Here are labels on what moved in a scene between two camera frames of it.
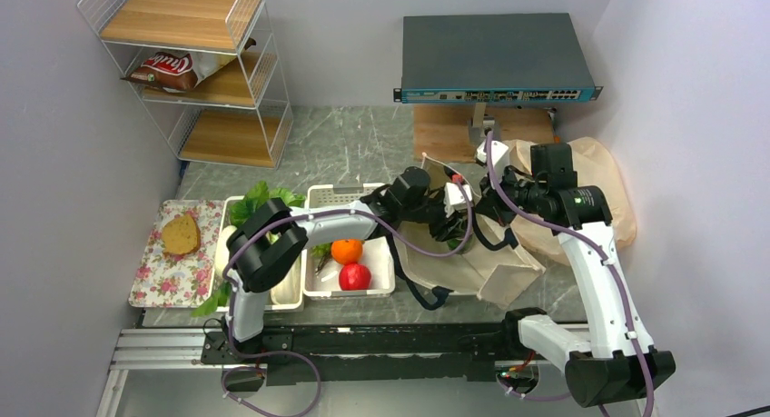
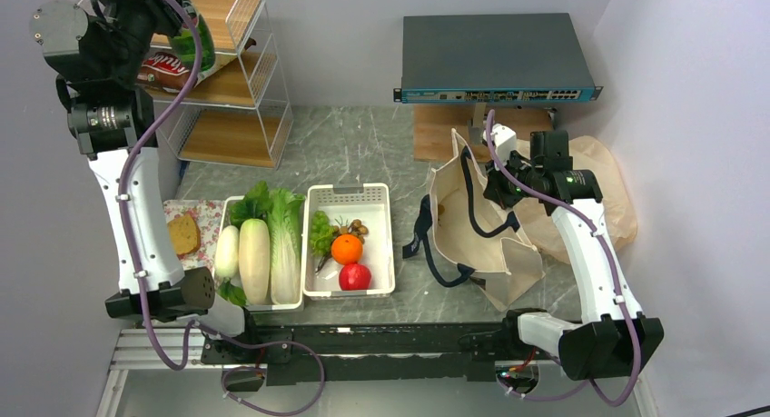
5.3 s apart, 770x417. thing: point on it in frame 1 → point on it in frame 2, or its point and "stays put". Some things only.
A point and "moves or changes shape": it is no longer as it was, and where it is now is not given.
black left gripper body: (433, 213) → (130, 21)
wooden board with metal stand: (452, 133) stays put
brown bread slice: (180, 235) stays put
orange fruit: (347, 251) stays put
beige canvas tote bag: (481, 255) moves or changes shape
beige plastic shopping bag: (595, 166) stays put
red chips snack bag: (177, 71) stays put
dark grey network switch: (493, 57) stays put
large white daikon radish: (241, 210) moves or changes shape
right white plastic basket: (378, 253) stays put
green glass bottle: (468, 247) → (184, 44)
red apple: (354, 277) stays put
